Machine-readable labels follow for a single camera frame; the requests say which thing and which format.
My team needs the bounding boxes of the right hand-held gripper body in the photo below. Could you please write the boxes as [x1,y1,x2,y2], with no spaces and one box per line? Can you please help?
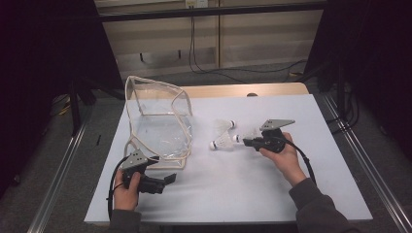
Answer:
[254,118,296,154]

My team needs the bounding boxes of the black horizontal bar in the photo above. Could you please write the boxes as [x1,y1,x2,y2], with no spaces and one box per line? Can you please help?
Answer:
[96,2,328,23]

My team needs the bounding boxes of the hand-held gripper black cable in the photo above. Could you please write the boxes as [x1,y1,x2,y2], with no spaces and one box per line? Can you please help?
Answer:
[279,135,319,188]
[106,155,131,221]

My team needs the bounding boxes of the black metal stand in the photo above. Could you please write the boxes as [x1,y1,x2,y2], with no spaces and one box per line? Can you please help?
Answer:
[69,77,98,137]
[319,57,348,113]

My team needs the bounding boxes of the dark curtain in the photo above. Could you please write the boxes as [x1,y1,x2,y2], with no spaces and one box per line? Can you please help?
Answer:
[0,0,124,198]
[304,0,412,159]

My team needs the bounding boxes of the black wall cable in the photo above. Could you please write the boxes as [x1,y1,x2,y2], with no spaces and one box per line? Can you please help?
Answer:
[189,16,249,84]
[191,16,309,74]

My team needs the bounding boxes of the white wall socket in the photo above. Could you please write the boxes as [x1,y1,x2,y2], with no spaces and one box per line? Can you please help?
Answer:
[185,0,209,9]

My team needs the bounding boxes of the white table mat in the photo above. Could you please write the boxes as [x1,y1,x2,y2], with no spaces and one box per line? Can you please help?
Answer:
[84,93,373,225]

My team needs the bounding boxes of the metal floor rail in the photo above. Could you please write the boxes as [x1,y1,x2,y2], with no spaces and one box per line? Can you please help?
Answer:
[322,93,412,233]
[27,113,90,233]

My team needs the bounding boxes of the left hand-held gripper black cable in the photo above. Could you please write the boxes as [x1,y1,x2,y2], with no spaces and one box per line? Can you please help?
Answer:
[106,155,131,221]

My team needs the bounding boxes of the yellow floor cable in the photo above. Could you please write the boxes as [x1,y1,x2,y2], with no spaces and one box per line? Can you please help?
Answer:
[57,95,72,117]

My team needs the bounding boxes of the black floor cable bundle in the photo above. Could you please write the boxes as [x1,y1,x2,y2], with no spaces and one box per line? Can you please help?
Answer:
[326,83,361,135]

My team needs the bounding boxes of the person's right hand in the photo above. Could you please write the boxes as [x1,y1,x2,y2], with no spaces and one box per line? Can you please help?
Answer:
[258,131,308,188]

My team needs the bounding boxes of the person's left hand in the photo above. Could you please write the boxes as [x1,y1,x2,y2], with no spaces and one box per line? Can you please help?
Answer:
[113,170,143,213]

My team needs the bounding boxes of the right hand-held gripper black cable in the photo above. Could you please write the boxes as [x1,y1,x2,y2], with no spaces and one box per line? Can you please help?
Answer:
[279,135,319,188]

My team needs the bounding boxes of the clear plastic bag beige trim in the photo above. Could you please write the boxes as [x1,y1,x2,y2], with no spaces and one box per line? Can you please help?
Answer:
[122,75,194,171]

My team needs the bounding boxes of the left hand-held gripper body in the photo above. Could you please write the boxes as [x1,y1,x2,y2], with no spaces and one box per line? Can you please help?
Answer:
[120,149,166,195]

